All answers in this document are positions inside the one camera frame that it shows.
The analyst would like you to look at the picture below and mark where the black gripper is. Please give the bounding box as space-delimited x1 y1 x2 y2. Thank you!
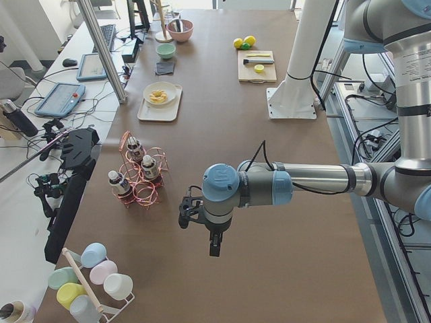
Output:
207 225 225 257

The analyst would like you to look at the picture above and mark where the tea bottle white cap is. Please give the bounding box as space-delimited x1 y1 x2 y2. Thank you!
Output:
141 155 160 180

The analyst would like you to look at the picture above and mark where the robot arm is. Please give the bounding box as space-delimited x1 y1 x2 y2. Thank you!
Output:
199 1 430 256

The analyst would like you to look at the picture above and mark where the tea bottle in rack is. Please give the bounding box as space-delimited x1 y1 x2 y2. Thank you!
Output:
127 137 144 163
108 170 132 197

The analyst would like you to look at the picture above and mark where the cream serving tray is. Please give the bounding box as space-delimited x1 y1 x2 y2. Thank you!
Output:
137 81 183 122

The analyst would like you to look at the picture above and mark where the white cup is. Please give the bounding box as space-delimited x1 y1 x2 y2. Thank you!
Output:
103 273 133 300

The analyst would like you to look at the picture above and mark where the pink cup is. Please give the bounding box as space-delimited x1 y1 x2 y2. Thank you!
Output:
90 260 118 285

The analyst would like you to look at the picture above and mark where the light blue cup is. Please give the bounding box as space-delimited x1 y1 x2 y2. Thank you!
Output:
81 242 107 268

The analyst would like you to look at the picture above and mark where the pale blue cup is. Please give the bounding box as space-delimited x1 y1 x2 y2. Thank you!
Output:
69 295 102 323

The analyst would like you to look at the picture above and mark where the yellow cup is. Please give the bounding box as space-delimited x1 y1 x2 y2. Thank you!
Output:
56 283 87 310

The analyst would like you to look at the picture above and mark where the glazed donut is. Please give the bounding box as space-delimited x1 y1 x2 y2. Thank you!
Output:
150 89 168 104

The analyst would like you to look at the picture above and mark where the green cup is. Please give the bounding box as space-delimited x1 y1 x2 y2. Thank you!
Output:
48 266 79 290

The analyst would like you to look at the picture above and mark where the white plate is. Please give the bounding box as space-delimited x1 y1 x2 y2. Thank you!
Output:
143 81 176 106

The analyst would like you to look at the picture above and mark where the half lemon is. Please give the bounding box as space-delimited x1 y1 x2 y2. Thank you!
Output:
254 64 265 73

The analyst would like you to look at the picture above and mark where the wooden cutting board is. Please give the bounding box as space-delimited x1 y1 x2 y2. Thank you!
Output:
237 50 277 83

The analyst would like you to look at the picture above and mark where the grey folded cloth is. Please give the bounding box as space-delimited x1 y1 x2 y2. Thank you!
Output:
155 61 175 75

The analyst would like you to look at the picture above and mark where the yellow plastic knife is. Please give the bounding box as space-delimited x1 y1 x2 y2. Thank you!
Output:
246 53 271 57

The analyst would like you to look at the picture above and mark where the green lime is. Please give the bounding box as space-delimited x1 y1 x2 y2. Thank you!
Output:
240 42 251 50

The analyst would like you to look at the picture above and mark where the green bowl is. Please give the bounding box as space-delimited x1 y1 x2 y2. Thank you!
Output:
156 43 176 59

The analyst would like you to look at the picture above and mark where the yellow lemon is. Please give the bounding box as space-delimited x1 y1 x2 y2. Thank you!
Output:
233 38 244 49
244 35 256 46

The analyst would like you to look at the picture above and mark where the blue teach pendant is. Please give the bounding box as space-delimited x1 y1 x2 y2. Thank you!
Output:
76 53 107 81
34 83 86 117

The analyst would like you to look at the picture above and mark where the wooden mug tree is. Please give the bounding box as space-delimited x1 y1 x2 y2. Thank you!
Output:
152 0 172 43

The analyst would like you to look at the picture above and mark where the paper cup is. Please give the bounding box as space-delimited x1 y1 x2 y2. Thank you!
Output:
1 300 36 323

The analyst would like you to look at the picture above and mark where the pink bowl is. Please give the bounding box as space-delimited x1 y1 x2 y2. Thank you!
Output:
167 18 194 42

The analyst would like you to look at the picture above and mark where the metal ice scoop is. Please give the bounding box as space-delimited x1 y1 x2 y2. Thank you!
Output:
168 19 189 33

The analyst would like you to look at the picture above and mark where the black computer mouse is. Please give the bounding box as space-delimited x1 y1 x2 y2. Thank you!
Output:
62 59 77 67

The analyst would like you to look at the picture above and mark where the black keyboard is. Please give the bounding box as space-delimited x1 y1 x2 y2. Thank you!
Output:
100 24 116 52

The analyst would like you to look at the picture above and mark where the copper wire bottle rack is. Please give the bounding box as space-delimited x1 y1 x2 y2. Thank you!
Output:
112 131 169 209

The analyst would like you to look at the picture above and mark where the white wire cup rack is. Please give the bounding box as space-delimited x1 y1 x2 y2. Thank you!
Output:
72 253 135 322

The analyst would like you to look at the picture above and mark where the wooden rod handle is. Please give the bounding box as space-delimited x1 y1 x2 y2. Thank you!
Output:
61 248 103 313

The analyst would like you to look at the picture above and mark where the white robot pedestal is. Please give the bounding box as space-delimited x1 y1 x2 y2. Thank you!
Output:
267 0 339 119

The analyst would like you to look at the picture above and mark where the aluminium frame post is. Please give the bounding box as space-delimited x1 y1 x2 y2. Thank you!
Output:
77 0 127 104

